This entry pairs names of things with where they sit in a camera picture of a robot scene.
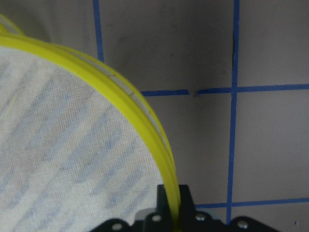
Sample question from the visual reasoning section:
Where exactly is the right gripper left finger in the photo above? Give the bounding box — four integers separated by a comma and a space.
130, 185, 173, 232

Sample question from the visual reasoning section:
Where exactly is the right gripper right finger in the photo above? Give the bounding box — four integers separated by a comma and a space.
179, 185, 231, 232

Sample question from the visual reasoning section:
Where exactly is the yellow steamer layer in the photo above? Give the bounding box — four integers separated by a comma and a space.
0, 16, 180, 232

